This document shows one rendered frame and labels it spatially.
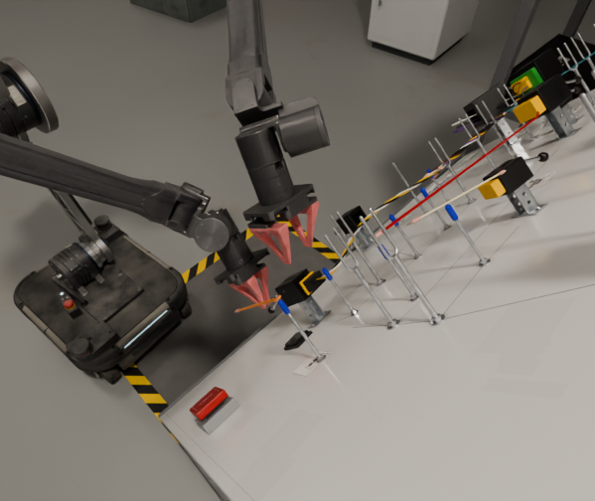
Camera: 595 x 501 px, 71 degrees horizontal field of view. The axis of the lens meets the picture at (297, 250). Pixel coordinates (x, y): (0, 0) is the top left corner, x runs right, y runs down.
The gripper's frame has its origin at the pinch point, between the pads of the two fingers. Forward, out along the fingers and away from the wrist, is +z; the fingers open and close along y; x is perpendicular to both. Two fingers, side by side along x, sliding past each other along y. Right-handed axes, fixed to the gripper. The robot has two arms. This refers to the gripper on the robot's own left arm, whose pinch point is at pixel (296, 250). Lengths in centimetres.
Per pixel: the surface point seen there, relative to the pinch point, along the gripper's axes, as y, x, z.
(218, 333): 34, 112, 70
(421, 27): 319, 127, -20
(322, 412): -20.9, -19.2, 6.1
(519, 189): 15.4, -28.6, -2.2
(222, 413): -22.8, 0.6, 13.2
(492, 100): 69, -8, -3
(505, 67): 93, -4, -7
